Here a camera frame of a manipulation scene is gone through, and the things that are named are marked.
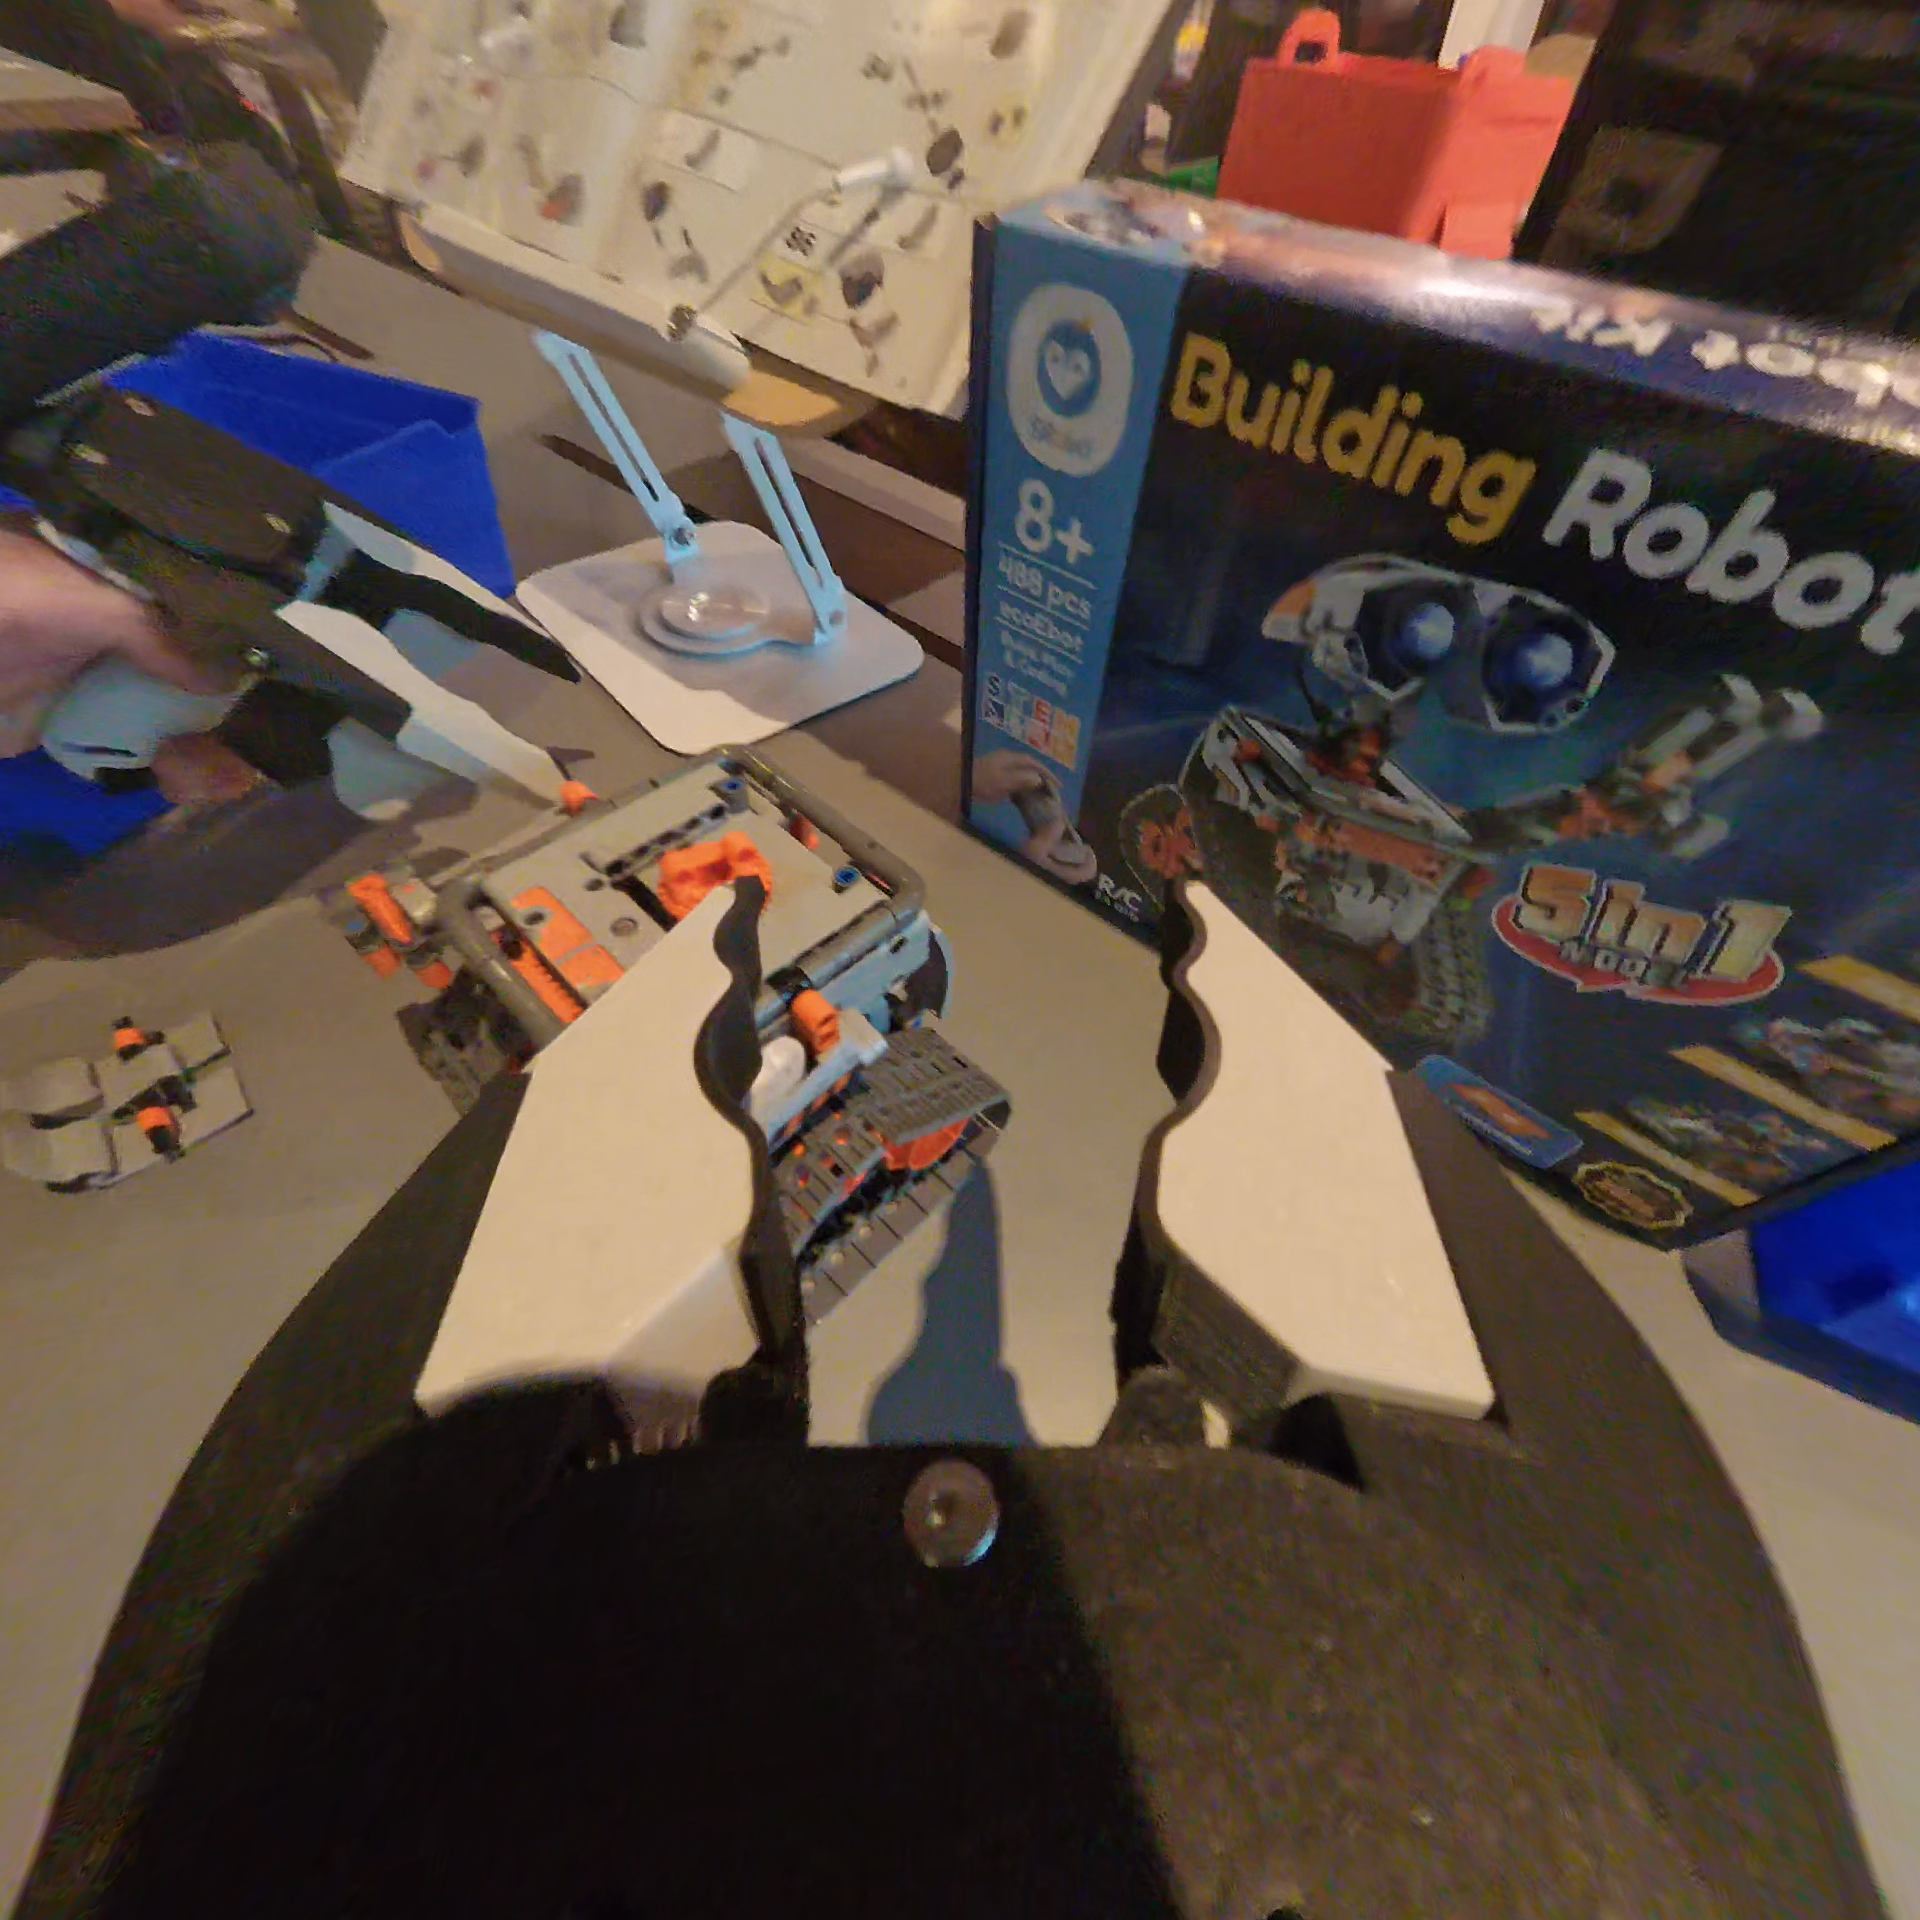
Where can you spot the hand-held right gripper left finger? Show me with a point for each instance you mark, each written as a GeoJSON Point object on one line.
{"type": "Point", "coordinates": [600, 1200]}

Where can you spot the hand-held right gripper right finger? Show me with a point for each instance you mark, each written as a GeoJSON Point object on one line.
{"type": "Point", "coordinates": [1305, 1200]}

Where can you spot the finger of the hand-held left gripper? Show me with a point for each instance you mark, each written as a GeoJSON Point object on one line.
{"type": "Point", "coordinates": [451, 616]}
{"type": "Point", "coordinates": [435, 705]}

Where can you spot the blue plastic bin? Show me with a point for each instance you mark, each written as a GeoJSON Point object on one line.
{"type": "Point", "coordinates": [390, 437]}

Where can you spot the toy tracked robot vehicle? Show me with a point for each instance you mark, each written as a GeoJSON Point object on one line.
{"type": "Point", "coordinates": [600, 879]}

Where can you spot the person's left forearm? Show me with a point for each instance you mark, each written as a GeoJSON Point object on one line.
{"type": "Point", "coordinates": [136, 269]}

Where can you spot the person's left hand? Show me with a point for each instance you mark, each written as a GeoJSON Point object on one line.
{"type": "Point", "coordinates": [59, 631]}

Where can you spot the white folding book stand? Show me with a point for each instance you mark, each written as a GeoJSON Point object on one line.
{"type": "Point", "coordinates": [842, 660]}

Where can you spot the robot kit cardboard box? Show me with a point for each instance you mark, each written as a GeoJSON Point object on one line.
{"type": "Point", "coordinates": [1349, 674]}

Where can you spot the blue plastic lid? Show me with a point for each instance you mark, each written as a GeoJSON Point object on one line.
{"type": "Point", "coordinates": [1831, 1292]}

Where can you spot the grey panels with orange pins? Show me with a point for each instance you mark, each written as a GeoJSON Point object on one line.
{"type": "Point", "coordinates": [59, 1086]}

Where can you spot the paper instruction manual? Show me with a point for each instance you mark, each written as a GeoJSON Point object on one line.
{"type": "Point", "coordinates": [676, 92]}

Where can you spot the red paper bag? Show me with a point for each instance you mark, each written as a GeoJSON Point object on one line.
{"type": "Point", "coordinates": [1381, 135]}

